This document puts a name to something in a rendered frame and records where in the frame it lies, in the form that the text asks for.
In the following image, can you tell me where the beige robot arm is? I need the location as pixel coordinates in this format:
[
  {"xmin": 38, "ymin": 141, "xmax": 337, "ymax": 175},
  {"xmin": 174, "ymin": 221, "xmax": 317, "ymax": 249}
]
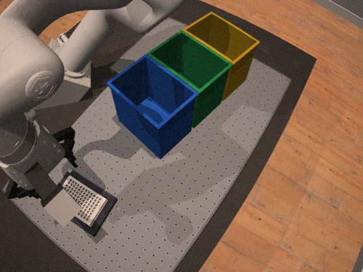
[{"xmin": 0, "ymin": 0, "xmax": 186, "ymax": 227}]

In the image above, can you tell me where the green bin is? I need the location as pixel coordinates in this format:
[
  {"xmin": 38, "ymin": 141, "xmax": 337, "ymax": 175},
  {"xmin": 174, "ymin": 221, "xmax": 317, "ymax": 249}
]
[{"xmin": 147, "ymin": 30, "xmax": 233, "ymax": 128}]

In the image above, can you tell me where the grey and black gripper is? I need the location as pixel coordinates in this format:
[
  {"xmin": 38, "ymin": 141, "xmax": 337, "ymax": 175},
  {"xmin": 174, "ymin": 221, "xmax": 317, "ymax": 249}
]
[{"xmin": 0, "ymin": 119, "xmax": 78, "ymax": 199}]

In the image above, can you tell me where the yellow open-top bin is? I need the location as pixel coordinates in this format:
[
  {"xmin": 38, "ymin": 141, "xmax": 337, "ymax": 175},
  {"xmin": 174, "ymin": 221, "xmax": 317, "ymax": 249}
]
[{"xmin": 182, "ymin": 12, "xmax": 260, "ymax": 101}]

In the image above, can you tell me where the blue open bin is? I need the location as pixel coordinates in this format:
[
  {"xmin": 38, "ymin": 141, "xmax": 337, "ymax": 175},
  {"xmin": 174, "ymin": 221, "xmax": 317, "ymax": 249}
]
[{"xmin": 106, "ymin": 54, "xmax": 199, "ymax": 159}]

